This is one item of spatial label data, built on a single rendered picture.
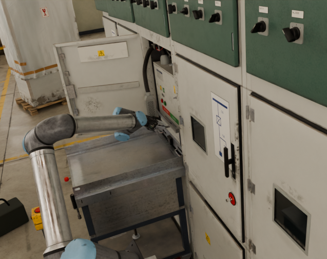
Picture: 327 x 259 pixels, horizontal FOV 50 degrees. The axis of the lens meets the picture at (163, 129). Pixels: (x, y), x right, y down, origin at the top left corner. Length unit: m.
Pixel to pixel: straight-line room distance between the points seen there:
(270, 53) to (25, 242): 2.76
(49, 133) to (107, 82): 1.09
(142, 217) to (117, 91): 0.95
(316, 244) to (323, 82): 0.49
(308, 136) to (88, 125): 1.08
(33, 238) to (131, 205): 1.36
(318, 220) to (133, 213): 1.40
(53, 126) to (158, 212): 1.00
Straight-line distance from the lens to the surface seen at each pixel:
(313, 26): 0.90
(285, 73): 1.01
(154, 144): 2.50
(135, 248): 1.59
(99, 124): 1.78
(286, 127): 1.07
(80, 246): 1.43
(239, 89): 1.29
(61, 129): 1.64
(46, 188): 1.64
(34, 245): 3.29
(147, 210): 2.28
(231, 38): 1.23
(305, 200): 1.10
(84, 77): 2.67
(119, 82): 2.63
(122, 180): 2.12
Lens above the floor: 2.01
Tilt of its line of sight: 26 degrees down
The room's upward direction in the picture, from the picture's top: 8 degrees counter-clockwise
